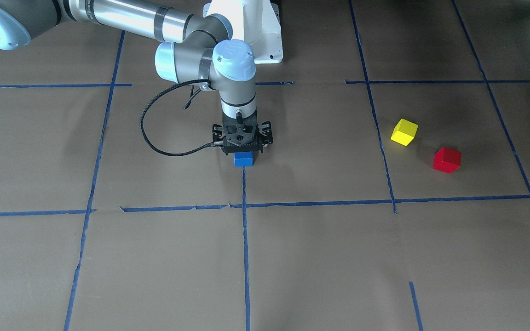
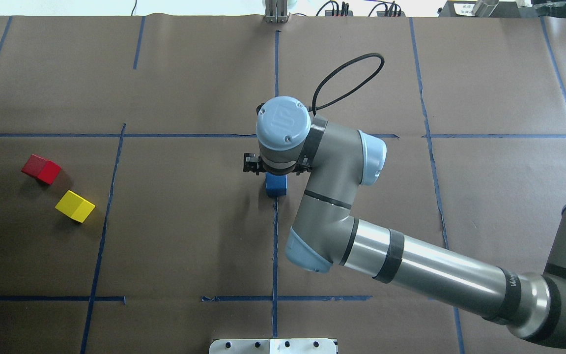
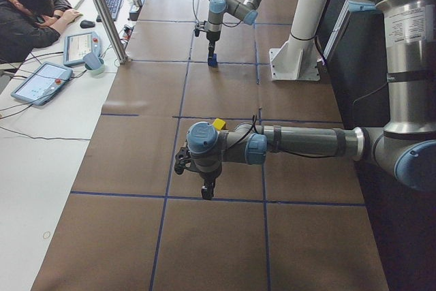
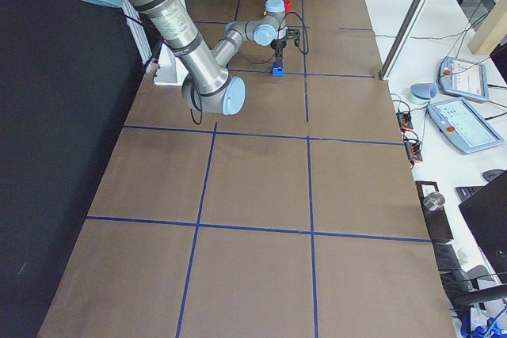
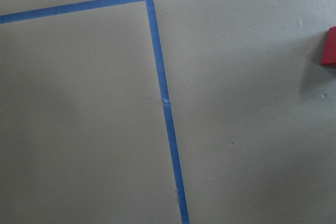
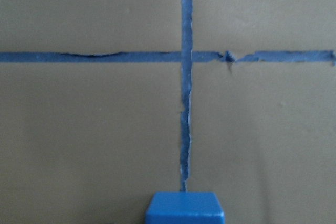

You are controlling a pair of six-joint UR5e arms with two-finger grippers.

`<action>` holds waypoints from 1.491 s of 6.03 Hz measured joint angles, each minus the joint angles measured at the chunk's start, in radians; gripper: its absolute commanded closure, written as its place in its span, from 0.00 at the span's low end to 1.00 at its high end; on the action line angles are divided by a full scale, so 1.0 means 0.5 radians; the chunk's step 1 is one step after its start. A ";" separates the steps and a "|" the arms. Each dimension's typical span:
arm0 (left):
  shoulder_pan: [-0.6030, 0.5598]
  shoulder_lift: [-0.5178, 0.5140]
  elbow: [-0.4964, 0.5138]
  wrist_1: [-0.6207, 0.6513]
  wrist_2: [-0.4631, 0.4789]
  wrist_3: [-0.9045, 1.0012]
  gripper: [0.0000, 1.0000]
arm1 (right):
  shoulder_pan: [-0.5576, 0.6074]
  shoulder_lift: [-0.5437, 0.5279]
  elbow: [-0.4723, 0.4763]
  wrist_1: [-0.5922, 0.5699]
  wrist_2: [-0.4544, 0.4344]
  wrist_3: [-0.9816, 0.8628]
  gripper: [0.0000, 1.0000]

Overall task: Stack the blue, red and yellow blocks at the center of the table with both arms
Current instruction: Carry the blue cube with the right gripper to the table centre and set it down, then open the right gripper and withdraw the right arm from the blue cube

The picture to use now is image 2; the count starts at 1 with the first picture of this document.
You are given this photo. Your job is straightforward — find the blue wooden cube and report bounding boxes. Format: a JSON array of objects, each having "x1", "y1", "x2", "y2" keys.
[{"x1": 265, "y1": 173, "x2": 288, "y2": 199}]

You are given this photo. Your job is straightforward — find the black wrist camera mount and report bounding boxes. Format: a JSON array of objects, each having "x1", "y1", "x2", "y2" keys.
[{"x1": 243, "y1": 152, "x2": 266, "y2": 175}]

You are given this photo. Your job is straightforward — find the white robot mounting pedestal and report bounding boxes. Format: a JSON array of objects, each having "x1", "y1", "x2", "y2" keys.
[{"x1": 208, "y1": 338, "x2": 339, "y2": 354}]

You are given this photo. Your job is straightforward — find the yellow wooden cube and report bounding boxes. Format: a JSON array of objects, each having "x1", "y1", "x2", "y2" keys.
[{"x1": 55, "y1": 190, "x2": 96, "y2": 223}]

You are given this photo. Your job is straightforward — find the red wooden cube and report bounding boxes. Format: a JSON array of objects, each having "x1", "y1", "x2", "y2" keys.
[{"x1": 22, "y1": 154, "x2": 61, "y2": 184}]

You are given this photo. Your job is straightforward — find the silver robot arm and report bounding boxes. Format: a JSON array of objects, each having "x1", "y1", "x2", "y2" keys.
[{"x1": 243, "y1": 96, "x2": 566, "y2": 349}]

